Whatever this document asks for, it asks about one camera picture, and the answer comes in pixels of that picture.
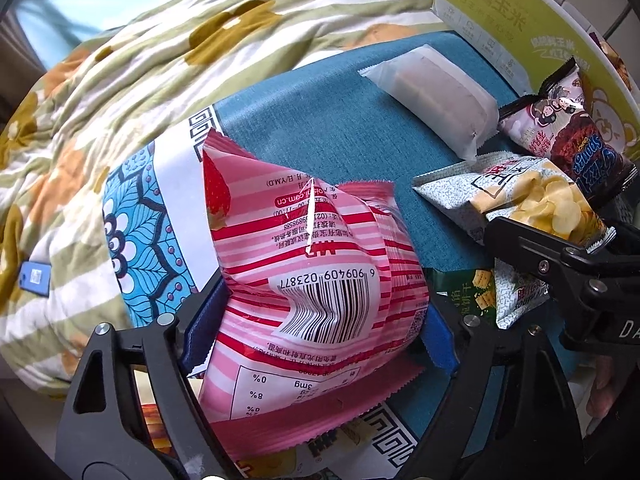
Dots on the pink striped snack packet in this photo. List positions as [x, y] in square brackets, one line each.
[325, 260]

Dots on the white translucent snack packet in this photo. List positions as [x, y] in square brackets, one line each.
[435, 90]

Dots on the dark cartoon snack packet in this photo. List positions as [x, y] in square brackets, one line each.
[560, 125]

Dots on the brown left curtain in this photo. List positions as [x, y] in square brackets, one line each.
[17, 40]

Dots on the purple snack packet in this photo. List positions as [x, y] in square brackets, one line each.
[607, 52]

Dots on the green cracker packet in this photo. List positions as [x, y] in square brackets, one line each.
[470, 285]

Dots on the floral striped blanket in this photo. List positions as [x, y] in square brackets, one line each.
[125, 85]

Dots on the yellow white snack packet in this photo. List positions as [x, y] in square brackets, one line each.
[340, 452]

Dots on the yellow green cardboard box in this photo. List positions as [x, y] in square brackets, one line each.
[480, 15]

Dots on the black curved floor stand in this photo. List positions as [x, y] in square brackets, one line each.
[617, 16]

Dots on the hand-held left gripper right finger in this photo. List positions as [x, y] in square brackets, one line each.
[440, 340]

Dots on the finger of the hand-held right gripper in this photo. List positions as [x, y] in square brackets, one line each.
[622, 235]
[525, 242]

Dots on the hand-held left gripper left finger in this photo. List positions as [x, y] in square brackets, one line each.
[202, 320]

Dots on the teal patterned table mat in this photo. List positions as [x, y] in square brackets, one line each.
[310, 105]

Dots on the small blue phone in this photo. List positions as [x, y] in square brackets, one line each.
[36, 278]

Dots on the grey speckled chips packet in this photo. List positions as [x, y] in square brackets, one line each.
[500, 185]

